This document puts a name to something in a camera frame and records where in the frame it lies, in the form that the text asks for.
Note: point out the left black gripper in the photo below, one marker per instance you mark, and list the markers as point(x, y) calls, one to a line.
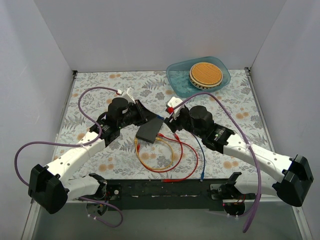
point(141, 111)

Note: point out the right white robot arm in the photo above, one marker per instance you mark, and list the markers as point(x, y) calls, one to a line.
point(285, 177)

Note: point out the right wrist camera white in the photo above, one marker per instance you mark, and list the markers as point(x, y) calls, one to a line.
point(175, 106)

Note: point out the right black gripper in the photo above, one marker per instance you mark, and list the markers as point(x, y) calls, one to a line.
point(177, 121)

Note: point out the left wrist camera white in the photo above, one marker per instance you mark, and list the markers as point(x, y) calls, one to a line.
point(126, 94)

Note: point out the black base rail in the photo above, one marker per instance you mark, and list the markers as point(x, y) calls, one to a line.
point(141, 194)

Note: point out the black network switch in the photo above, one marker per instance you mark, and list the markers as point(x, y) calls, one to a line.
point(149, 131)

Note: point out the woven round coasters stack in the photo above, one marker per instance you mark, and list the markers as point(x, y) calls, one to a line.
point(205, 75)

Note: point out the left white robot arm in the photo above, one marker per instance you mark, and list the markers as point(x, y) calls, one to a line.
point(75, 162)

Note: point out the teal plastic container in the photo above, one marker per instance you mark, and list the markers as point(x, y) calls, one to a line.
point(178, 76)

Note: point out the floral table mat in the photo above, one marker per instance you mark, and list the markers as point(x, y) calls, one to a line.
point(233, 106)

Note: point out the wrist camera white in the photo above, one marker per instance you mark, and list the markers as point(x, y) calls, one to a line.
point(126, 94)
point(175, 106)

